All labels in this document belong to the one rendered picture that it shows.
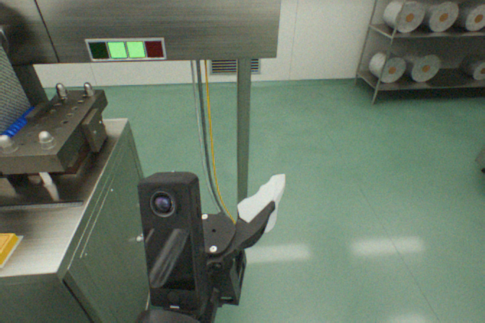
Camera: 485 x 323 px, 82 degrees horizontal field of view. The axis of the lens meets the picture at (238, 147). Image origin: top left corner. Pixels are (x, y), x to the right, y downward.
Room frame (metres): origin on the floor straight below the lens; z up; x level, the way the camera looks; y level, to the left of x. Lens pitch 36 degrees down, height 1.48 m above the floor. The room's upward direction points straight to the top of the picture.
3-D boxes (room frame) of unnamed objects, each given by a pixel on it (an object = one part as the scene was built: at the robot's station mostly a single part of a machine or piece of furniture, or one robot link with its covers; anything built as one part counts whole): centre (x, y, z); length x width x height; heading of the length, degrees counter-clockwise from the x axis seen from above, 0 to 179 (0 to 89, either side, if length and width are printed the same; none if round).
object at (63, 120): (0.77, 0.57, 1.00); 0.40 x 0.16 x 0.06; 4
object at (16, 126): (0.72, 0.66, 1.03); 0.21 x 0.04 x 0.03; 4
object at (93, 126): (0.79, 0.48, 0.96); 0.10 x 0.03 x 0.11; 4
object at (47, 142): (0.62, 0.51, 1.05); 0.04 x 0.04 x 0.04
